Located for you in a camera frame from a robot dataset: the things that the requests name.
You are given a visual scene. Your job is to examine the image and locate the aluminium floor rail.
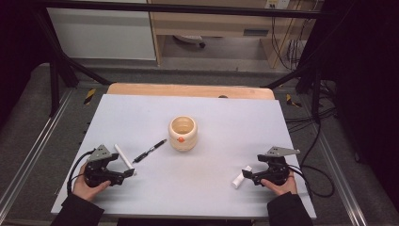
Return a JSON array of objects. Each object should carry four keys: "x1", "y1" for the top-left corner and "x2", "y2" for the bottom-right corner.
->
[
  {"x1": 0, "y1": 89, "x2": 75, "y2": 215},
  {"x1": 315, "y1": 128, "x2": 369, "y2": 226}
]

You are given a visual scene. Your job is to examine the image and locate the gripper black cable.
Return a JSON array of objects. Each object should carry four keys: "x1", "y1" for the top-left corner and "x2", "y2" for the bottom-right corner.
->
[
  {"x1": 287, "y1": 163, "x2": 336, "y2": 200},
  {"x1": 66, "y1": 149, "x2": 96, "y2": 196}
]

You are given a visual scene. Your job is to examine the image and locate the beige ceramic cup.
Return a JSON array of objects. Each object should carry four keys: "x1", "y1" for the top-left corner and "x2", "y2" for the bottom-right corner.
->
[{"x1": 168, "y1": 115, "x2": 199, "y2": 153}]

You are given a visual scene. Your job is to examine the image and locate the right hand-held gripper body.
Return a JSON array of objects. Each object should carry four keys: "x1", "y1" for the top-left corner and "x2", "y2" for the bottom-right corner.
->
[{"x1": 257, "y1": 146, "x2": 301, "y2": 186}]

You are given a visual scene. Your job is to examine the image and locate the long white stick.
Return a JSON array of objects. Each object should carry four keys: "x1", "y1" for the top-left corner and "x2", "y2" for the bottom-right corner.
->
[{"x1": 113, "y1": 143, "x2": 137, "y2": 177}]

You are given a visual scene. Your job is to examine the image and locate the wooden table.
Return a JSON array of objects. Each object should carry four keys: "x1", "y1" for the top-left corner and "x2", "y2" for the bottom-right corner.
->
[{"x1": 106, "y1": 82, "x2": 277, "y2": 101}]

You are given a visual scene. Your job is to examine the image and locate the wall power socket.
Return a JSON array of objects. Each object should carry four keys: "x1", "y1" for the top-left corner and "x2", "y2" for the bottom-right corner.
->
[{"x1": 264, "y1": 0, "x2": 291, "y2": 10}]

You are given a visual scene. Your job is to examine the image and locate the person's right hand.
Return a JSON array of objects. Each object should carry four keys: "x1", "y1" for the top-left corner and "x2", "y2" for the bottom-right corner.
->
[{"x1": 260, "y1": 174, "x2": 298, "y2": 197}]

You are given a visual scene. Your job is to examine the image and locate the light wooden desk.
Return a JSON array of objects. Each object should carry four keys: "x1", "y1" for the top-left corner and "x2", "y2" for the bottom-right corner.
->
[{"x1": 147, "y1": 0, "x2": 325, "y2": 70}]

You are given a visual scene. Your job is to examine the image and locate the black pen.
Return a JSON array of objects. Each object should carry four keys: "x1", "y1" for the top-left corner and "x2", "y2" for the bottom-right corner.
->
[{"x1": 132, "y1": 138, "x2": 168, "y2": 164}]

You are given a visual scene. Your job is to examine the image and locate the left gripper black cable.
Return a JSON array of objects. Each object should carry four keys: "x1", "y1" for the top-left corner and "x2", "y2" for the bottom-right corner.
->
[{"x1": 66, "y1": 149, "x2": 96, "y2": 196}]

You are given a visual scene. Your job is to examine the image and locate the white table mat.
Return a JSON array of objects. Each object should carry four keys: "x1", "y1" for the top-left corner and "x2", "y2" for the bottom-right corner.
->
[{"x1": 50, "y1": 93, "x2": 317, "y2": 220}]

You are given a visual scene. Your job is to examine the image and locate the bundle of black cables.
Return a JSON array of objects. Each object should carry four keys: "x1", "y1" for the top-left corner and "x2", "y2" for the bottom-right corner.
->
[{"x1": 270, "y1": 15, "x2": 340, "y2": 168}]

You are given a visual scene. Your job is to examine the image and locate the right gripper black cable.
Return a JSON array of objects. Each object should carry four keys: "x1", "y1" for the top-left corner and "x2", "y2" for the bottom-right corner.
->
[{"x1": 287, "y1": 163, "x2": 336, "y2": 200}]

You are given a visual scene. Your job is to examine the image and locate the white chair base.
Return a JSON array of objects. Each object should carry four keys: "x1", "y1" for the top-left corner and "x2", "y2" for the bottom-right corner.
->
[{"x1": 172, "y1": 34, "x2": 207, "y2": 49}]

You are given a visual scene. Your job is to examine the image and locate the person's left hand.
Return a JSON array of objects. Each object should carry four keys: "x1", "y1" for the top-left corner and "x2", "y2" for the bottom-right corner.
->
[{"x1": 72, "y1": 163, "x2": 112, "y2": 202}]

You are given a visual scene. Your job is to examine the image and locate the short white cylinder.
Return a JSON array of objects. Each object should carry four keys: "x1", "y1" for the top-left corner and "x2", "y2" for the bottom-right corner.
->
[{"x1": 231, "y1": 165, "x2": 253, "y2": 190}]

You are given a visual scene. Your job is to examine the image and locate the black metal frame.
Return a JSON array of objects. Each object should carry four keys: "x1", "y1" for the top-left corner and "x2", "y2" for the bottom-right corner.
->
[{"x1": 31, "y1": 0, "x2": 333, "y2": 124}]

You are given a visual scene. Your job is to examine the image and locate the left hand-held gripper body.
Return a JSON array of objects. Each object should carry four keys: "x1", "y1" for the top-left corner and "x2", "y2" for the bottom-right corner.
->
[{"x1": 84, "y1": 144, "x2": 120, "y2": 188}]

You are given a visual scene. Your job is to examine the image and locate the white cabinet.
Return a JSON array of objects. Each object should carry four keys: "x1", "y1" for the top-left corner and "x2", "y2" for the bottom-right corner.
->
[{"x1": 46, "y1": 7, "x2": 157, "y2": 61}]

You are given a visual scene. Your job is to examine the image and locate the yellow black tape strip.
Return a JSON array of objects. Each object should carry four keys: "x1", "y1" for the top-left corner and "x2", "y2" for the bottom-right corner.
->
[
  {"x1": 285, "y1": 93, "x2": 303, "y2": 109},
  {"x1": 83, "y1": 88, "x2": 97, "y2": 105}
]

